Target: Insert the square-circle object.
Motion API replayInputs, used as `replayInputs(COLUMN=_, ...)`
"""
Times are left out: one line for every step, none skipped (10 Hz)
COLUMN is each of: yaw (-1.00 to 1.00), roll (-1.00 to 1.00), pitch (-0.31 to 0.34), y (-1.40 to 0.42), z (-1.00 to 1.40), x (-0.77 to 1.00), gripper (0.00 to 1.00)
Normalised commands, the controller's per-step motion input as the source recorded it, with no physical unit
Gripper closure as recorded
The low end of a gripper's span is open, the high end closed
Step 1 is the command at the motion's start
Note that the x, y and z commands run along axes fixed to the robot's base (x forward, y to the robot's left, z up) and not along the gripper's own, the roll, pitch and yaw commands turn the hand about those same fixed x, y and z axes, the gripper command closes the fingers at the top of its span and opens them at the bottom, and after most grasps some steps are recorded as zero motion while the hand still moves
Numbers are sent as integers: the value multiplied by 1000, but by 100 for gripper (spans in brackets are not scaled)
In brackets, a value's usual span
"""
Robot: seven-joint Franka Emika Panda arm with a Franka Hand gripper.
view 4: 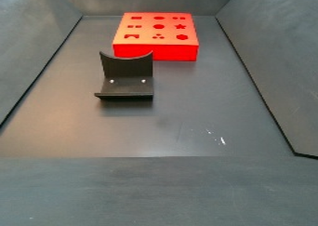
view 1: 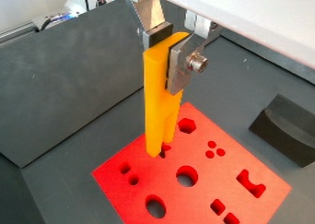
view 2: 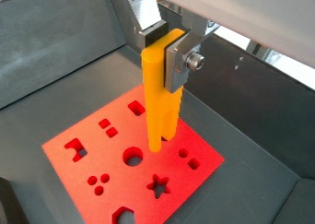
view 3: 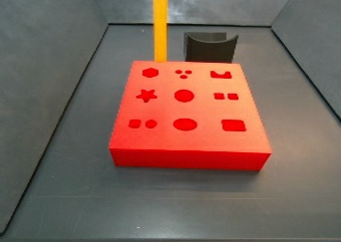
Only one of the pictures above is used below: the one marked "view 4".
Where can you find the black curved holder stand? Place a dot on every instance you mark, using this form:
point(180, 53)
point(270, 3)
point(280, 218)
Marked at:
point(127, 77)

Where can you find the red shape-sorter block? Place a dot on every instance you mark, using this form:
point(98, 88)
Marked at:
point(165, 33)

